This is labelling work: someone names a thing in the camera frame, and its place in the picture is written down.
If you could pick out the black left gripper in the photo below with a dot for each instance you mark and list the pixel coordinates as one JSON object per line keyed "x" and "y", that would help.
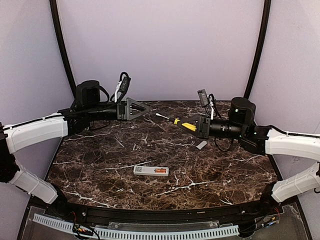
{"x": 121, "y": 111}

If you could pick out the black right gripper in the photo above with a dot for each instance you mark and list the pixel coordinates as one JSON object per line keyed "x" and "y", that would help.
{"x": 205, "y": 127}

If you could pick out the yellow handled screwdriver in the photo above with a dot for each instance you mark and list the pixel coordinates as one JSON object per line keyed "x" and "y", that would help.
{"x": 178, "y": 122}

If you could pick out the white battery cover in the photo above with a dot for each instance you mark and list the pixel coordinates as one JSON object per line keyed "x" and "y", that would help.
{"x": 201, "y": 145}

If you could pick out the white remote control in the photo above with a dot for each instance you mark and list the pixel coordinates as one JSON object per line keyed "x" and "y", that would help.
{"x": 149, "y": 171}

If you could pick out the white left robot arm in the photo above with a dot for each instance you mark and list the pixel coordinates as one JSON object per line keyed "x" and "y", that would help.
{"x": 86, "y": 108}

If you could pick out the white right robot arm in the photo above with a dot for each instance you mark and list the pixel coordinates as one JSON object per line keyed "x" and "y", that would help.
{"x": 262, "y": 140}

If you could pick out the orange battery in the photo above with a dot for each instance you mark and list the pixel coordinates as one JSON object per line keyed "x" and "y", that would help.
{"x": 161, "y": 170}

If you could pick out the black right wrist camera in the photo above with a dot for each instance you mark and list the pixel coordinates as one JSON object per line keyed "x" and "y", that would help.
{"x": 208, "y": 102}

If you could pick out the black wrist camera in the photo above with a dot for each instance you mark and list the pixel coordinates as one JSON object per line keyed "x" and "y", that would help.
{"x": 208, "y": 102}
{"x": 121, "y": 88}

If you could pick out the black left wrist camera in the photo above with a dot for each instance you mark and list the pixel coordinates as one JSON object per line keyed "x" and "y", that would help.
{"x": 121, "y": 88}

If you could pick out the black front table rail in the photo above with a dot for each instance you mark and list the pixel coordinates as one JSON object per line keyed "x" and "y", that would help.
{"x": 240, "y": 213}

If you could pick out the white slotted cable duct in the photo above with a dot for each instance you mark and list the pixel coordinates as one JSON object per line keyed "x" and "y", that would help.
{"x": 138, "y": 231}

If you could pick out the black left frame post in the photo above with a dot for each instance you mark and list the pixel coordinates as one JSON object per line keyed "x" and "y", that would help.
{"x": 62, "y": 46}

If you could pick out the black frame post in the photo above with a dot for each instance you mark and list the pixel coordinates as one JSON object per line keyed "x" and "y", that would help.
{"x": 62, "y": 46}
{"x": 259, "y": 48}

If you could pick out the black right frame post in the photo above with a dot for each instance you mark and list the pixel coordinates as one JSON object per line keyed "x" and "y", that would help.
{"x": 259, "y": 48}

